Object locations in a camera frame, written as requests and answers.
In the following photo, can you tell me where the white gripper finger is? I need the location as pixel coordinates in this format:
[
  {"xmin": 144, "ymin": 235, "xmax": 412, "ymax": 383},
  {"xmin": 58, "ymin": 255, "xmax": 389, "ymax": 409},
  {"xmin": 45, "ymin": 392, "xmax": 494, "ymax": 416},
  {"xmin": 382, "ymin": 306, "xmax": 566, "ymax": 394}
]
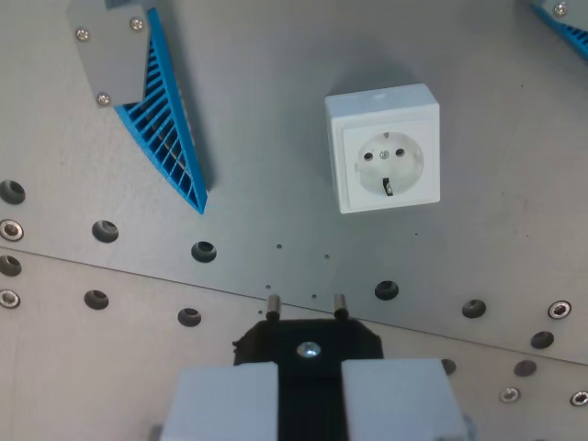
[
  {"xmin": 158, "ymin": 361, "xmax": 280, "ymax": 441},
  {"xmin": 341, "ymin": 357, "xmax": 475, "ymax": 441}
]

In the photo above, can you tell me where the black two-pin power plug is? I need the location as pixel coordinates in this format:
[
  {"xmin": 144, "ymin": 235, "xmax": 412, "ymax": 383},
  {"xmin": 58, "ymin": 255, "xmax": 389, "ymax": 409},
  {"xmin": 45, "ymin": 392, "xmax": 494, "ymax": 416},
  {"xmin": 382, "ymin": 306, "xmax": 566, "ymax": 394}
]
[{"xmin": 232, "ymin": 293, "xmax": 385, "ymax": 441}]

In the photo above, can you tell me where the grey block with screws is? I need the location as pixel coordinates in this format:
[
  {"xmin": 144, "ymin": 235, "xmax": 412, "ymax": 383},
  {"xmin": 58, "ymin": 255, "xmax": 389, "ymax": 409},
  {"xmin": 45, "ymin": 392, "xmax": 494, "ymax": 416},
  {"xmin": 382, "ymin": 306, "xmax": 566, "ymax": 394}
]
[
  {"xmin": 541, "ymin": 0, "xmax": 588, "ymax": 29},
  {"xmin": 67, "ymin": 0, "xmax": 153, "ymax": 108}
]

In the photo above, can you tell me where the white wall socket box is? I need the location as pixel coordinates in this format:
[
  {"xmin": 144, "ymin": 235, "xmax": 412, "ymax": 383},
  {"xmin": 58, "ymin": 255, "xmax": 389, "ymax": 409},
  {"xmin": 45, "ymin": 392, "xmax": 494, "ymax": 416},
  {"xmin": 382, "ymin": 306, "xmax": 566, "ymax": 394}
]
[{"xmin": 323, "ymin": 83, "xmax": 442, "ymax": 215}]

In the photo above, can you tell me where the blue ribbed triangular bracket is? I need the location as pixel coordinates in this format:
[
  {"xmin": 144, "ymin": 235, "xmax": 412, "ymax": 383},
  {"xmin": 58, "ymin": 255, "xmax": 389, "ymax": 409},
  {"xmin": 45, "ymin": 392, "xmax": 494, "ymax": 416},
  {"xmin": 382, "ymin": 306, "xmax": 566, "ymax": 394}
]
[
  {"xmin": 530, "ymin": 3, "xmax": 588, "ymax": 61},
  {"xmin": 113, "ymin": 6, "xmax": 209, "ymax": 216}
]

